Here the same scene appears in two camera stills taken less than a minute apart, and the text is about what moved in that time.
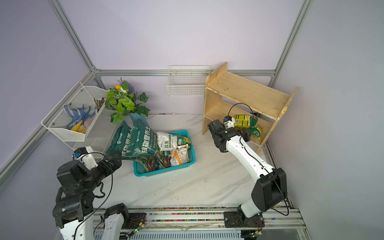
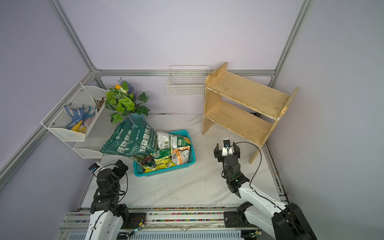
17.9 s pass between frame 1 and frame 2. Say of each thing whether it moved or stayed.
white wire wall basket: stayed
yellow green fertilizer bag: moved
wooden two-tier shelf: stayed
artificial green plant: stayed
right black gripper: moved
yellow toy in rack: stayed
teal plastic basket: stayed
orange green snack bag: stayed
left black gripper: moved
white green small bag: stayed
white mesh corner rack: stayed
